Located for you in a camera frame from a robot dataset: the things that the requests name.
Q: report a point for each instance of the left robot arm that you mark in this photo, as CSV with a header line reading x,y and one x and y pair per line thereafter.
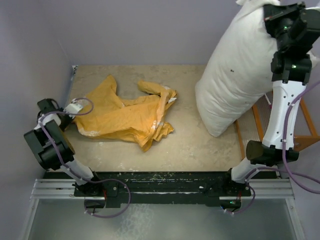
x,y
48,142

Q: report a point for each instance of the blue cartoon pillowcase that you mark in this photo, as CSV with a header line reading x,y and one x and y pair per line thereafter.
x,y
140,120

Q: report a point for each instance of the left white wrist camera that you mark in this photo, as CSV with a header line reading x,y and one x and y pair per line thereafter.
x,y
73,108

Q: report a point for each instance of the white pillow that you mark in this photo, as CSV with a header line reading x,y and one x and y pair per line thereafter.
x,y
239,71

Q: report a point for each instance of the aluminium frame rail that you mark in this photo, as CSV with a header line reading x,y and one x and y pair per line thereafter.
x,y
63,189

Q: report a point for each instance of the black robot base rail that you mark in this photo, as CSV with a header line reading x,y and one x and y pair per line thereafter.
x,y
169,187

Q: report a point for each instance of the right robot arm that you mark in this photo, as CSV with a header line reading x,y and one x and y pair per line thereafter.
x,y
295,29

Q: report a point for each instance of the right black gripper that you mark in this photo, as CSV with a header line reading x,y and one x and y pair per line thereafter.
x,y
274,13

